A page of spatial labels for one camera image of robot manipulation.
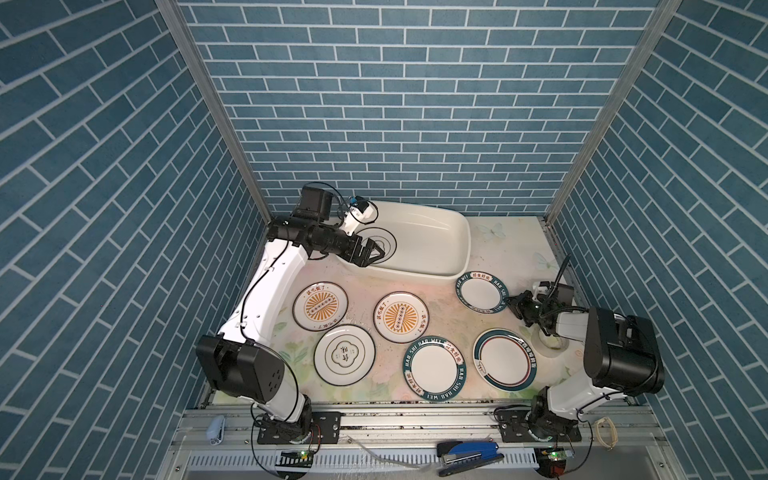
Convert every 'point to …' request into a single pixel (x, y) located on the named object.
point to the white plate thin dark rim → (383, 238)
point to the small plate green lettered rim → (482, 292)
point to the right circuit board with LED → (552, 461)
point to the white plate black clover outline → (344, 355)
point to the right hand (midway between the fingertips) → (505, 295)
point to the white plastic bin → (432, 242)
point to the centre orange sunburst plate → (401, 316)
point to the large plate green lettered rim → (435, 368)
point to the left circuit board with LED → (294, 464)
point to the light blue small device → (215, 430)
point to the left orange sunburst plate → (320, 306)
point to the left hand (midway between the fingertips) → (370, 246)
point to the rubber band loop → (606, 432)
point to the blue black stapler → (460, 456)
